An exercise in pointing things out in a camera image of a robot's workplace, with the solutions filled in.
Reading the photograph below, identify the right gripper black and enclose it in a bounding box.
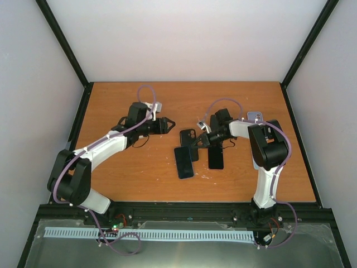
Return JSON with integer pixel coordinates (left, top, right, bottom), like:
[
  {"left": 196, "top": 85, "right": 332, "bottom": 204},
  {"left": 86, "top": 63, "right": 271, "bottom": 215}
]
[{"left": 191, "top": 129, "right": 230, "bottom": 149}]

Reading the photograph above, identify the lilac phone case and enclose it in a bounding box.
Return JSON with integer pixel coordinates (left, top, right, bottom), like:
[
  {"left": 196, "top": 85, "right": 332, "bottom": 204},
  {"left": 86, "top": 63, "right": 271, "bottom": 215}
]
[{"left": 247, "top": 111, "right": 263, "bottom": 121}]

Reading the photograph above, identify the light blue cable duct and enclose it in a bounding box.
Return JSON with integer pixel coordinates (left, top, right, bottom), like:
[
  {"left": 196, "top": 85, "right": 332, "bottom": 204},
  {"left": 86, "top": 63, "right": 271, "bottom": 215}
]
[{"left": 43, "top": 227, "right": 254, "bottom": 243}]

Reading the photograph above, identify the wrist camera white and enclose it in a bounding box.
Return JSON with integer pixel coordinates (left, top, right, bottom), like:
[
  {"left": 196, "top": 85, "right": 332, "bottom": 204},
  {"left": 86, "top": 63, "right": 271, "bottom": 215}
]
[
  {"left": 197, "top": 121, "right": 211, "bottom": 133},
  {"left": 145, "top": 102, "right": 162, "bottom": 113}
]

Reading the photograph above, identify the black phone case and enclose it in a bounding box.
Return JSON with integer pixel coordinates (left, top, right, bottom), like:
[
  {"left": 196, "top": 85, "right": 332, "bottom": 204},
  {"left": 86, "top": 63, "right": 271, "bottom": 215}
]
[{"left": 180, "top": 128, "right": 199, "bottom": 162}]

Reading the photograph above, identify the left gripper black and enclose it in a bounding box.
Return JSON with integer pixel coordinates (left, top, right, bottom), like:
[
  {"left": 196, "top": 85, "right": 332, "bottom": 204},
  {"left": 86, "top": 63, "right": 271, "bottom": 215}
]
[{"left": 138, "top": 117, "right": 176, "bottom": 136}]

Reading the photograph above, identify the right black frame post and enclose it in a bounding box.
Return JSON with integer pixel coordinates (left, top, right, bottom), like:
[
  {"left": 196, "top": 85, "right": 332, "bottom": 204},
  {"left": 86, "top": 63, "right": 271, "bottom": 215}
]
[{"left": 281, "top": 0, "right": 340, "bottom": 88}]

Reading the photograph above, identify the small green circuit board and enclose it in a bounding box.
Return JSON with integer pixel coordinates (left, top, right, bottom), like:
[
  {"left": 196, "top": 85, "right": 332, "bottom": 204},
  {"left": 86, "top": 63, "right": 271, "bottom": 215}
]
[{"left": 111, "top": 221, "right": 126, "bottom": 232}]

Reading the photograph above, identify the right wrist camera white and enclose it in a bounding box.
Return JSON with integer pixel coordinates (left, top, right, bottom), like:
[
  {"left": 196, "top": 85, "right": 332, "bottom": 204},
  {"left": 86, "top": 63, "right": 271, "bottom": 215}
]
[{"left": 197, "top": 121, "right": 211, "bottom": 133}]

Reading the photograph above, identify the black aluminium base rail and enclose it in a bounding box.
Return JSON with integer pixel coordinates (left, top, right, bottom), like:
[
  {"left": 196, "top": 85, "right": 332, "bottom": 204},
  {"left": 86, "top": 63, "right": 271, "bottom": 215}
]
[{"left": 38, "top": 200, "right": 332, "bottom": 227}]

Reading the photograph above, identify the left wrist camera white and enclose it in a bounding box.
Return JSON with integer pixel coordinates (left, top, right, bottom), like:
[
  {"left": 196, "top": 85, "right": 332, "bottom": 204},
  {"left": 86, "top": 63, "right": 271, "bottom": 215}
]
[{"left": 145, "top": 102, "right": 162, "bottom": 113}]

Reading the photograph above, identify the left black frame post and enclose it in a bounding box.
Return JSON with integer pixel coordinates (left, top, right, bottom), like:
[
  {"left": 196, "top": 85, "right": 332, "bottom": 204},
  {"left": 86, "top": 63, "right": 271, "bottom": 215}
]
[{"left": 35, "top": 0, "right": 90, "bottom": 88}]

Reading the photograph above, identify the blue-edged black smartphone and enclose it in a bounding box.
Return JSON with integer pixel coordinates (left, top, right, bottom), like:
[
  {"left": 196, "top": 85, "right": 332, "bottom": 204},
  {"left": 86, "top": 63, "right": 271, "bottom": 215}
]
[{"left": 173, "top": 146, "right": 194, "bottom": 179}]

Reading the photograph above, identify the light blue phone case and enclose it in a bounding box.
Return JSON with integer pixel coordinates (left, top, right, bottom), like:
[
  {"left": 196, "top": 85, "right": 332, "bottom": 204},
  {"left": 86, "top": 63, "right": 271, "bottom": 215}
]
[{"left": 252, "top": 158, "right": 259, "bottom": 170}]

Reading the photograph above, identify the black frame post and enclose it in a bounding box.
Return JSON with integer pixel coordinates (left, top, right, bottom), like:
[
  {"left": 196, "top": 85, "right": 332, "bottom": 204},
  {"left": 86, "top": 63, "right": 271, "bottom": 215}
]
[
  {"left": 281, "top": 0, "right": 340, "bottom": 88},
  {"left": 35, "top": 0, "right": 90, "bottom": 88}
]

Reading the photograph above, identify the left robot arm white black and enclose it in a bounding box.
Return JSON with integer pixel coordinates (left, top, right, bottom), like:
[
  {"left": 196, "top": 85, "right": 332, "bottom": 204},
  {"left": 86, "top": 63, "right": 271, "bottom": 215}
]
[{"left": 47, "top": 102, "right": 176, "bottom": 225}]

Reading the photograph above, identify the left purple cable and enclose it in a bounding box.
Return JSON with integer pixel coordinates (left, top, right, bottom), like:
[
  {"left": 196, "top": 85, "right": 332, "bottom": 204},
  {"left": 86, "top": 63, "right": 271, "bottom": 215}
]
[{"left": 52, "top": 85, "right": 157, "bottom": 255}]

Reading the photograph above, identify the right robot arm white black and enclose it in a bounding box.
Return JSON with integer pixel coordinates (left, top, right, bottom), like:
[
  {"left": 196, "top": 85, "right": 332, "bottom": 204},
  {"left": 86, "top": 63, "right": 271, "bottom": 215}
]
[{"left": 189, "top": 108, "right": 292, "bottom": 225}]

